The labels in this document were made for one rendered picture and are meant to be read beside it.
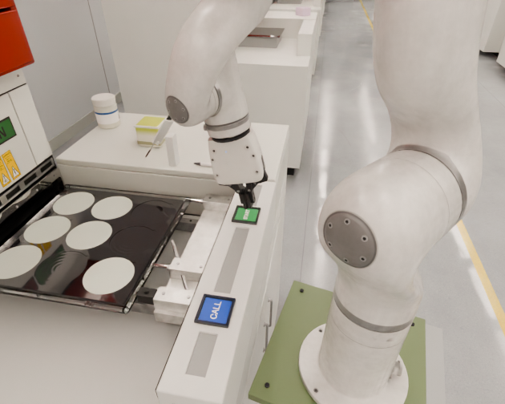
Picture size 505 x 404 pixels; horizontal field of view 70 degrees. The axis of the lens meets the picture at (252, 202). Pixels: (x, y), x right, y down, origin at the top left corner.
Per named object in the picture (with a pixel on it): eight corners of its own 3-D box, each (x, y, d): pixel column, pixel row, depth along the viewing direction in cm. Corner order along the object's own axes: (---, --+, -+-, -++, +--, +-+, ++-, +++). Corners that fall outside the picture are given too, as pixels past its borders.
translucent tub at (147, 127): (137, 147, 106) (132, 125, 102) (147, 135, 112) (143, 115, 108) (161, 148, 105) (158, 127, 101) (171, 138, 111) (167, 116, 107)
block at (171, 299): (155, 309, 69) (152, 298, 68) (161, 295, 72) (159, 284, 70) (194, 315, 68) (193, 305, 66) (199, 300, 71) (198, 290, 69)
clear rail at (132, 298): (121, 315, 67) (119, 310, 66) (187, 199, 97) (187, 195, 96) (128, 316, 67) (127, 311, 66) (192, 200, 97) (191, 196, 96)
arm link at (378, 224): (430, 301, 54) (494, 159, 41) (360, 380, 44) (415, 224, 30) (361, 260, 62) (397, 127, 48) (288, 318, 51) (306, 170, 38)
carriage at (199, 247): (155, 321, 70) (153, 312, 69) (208, 211, 100) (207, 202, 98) (195, 328, 69) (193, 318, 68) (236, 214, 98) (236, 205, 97)
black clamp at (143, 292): (138, 302, 70) (135, 293, 69) (143, 293, 72) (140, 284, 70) (155, 305, 70) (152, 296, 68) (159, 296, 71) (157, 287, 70)
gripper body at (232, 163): (198, 139, 67) (214, 189, 73) (251, 132, 64) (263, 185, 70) (209, 122, 73) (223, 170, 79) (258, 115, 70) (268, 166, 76)
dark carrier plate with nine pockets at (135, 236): (-34, 280, 73) (-35, 279, 73) (66, 188, 101) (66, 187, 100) (123, 306, 68) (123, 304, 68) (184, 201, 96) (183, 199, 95)
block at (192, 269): (170, 277, 76) (167, 268, 74) (175, 266, 78) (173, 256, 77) (206, 283, 75) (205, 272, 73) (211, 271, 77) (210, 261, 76)
